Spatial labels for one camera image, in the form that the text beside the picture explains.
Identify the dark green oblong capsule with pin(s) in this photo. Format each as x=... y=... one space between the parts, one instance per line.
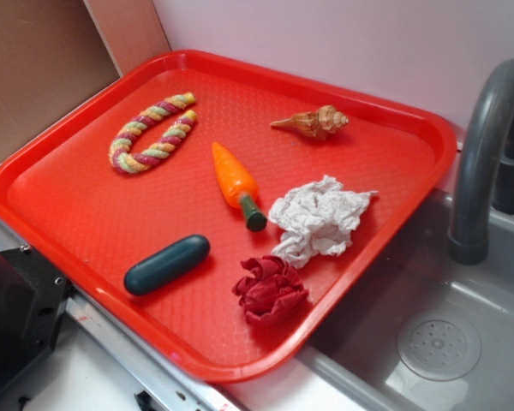
x=166 y=265

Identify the brown spiral seashell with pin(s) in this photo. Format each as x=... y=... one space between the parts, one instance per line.
x=317 y=125

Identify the crumpled white paper towel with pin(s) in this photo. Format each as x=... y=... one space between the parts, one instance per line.
x=317 y=218

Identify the grey plastic toy sink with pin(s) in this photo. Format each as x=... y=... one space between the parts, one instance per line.
x=419 y=331

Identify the crumpled red cloth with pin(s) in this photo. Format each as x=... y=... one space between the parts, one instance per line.
x=270 y=292

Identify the brown cardboard panel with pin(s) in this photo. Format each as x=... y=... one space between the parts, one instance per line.
x=54 y=55

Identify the orange toy carrot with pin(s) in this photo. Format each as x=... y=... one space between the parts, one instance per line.
x=238 y=187

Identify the multicolour twisted rope toy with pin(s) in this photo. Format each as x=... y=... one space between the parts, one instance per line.
x=149 y=138

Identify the grey toy faucet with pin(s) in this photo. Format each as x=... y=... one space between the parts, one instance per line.
x=485 y=177

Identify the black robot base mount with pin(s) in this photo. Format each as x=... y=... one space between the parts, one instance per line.
x=33 y=294

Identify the red plastic tray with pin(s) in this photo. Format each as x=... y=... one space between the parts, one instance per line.
x=61 y=195

